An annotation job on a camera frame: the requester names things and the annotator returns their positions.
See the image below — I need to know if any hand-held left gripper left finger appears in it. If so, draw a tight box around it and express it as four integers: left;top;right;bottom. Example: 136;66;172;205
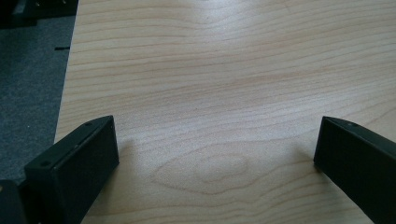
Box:
23;115;120;224

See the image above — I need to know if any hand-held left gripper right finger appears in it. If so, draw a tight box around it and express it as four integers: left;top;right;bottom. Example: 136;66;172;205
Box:
313;116;396;224

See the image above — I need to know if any black stand base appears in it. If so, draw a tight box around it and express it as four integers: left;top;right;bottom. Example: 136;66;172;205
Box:
0;0;79;30

